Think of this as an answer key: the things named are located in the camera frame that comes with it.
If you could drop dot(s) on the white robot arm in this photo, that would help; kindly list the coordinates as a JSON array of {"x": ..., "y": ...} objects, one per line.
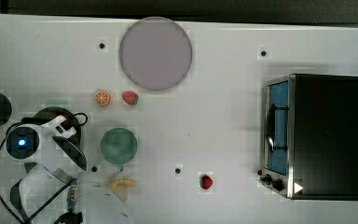
[{"x": 51, "y": 192}]

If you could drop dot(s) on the strawberry toy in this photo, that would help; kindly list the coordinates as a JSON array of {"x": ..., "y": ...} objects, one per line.
[{"x": 130, "y": 97}]

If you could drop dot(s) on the purple round plate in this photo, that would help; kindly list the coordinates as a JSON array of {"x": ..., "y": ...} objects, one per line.
[{"x": 155, "y": 53}]

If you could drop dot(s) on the orange slice toy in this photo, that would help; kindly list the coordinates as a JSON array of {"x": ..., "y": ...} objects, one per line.
[{"x": 102, "y": 98}]

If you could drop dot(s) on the banana toy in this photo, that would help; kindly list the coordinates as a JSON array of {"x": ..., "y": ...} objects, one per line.
[{"x": 120, "y": 187}]

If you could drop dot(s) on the black toaster oven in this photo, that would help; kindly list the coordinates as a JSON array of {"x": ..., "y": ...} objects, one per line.
[{"x": 310, "y": 137}]

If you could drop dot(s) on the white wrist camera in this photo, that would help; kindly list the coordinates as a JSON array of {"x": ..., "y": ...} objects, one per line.
[{"x": 55, "y": 127}]

